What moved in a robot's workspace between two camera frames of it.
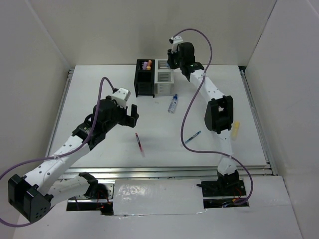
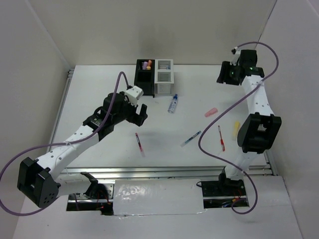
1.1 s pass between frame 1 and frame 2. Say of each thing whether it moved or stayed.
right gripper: moved
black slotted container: stayed
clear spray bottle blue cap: stayed
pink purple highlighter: stayed
